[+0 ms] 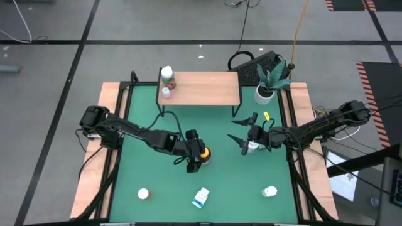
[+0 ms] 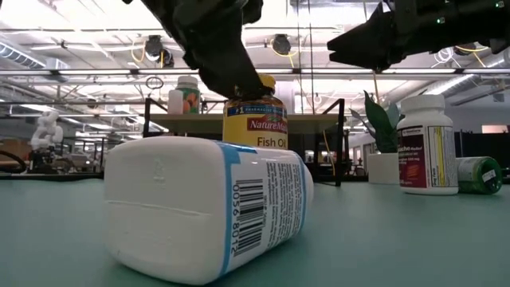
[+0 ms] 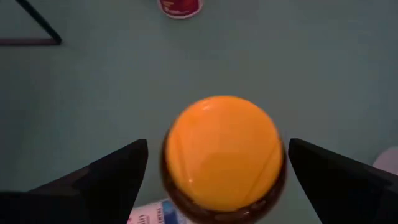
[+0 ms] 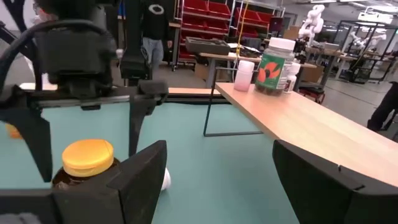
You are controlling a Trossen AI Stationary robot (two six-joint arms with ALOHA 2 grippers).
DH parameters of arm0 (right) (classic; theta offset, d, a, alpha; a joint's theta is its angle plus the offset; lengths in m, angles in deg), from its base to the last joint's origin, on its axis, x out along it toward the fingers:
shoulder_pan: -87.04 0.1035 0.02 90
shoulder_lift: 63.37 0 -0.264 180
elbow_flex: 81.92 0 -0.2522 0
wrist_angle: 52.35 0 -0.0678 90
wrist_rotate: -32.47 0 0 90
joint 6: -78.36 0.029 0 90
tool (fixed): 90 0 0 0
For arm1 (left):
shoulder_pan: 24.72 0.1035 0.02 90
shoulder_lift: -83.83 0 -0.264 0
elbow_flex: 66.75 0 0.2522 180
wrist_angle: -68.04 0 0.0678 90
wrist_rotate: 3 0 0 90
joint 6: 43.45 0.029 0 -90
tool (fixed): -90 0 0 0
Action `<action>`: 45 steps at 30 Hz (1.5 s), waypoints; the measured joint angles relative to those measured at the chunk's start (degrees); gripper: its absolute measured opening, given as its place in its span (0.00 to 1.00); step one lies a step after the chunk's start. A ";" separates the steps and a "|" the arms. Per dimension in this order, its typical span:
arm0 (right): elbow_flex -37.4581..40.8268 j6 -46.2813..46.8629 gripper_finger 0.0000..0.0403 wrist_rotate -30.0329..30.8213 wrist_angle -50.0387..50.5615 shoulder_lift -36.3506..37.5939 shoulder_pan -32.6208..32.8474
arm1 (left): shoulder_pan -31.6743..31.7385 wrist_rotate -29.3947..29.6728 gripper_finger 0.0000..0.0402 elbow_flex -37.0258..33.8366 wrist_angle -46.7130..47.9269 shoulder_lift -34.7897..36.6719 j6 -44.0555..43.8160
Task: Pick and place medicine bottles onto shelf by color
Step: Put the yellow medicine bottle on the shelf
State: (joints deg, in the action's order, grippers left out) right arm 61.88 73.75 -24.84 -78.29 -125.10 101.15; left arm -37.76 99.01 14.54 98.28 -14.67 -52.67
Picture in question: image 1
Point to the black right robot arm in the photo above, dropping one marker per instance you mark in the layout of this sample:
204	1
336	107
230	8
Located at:
317	125

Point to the small pink bottle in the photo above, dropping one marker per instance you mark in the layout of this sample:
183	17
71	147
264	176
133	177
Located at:
166	93

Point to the gummy bottle white cap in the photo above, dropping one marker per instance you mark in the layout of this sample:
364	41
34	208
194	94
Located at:
168	78

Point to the gray cabinet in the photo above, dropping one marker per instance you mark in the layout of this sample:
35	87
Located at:
386	201

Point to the rectangular white bottle blue label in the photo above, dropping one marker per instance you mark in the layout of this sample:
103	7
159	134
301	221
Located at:
201	197

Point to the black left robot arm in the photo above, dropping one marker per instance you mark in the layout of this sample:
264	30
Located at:
141	133

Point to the clear cup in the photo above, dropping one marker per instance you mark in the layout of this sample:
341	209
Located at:
374	201

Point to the amber bottle yellow cap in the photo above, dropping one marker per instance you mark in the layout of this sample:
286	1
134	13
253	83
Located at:
205	154

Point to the snake plant white pot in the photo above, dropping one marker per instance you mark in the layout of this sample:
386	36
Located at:
259	99

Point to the black perforated computer case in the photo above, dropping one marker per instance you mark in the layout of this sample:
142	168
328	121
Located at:
254	66

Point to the yellow tag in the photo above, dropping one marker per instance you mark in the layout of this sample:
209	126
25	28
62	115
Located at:
266	115

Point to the small white bottle blue label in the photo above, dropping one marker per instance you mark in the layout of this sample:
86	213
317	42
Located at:
269	191

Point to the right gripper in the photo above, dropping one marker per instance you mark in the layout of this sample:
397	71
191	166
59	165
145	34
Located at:
259	134

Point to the white round bottle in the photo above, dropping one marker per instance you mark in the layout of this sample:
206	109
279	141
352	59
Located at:
143	194

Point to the black mat hazard stripe edge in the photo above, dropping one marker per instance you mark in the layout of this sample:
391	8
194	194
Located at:
387	94
348	3

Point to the gray flat bar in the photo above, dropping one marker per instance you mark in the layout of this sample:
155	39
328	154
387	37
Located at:
9	69

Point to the wooden shelf black metal legs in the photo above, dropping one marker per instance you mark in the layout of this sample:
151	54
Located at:
204	89

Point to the white bottle dark red label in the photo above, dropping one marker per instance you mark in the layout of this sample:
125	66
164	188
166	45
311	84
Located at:
255	147

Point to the green table mat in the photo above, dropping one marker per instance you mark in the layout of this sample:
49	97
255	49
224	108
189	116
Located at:
176	201

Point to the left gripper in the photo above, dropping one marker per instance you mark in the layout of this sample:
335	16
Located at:
190	150

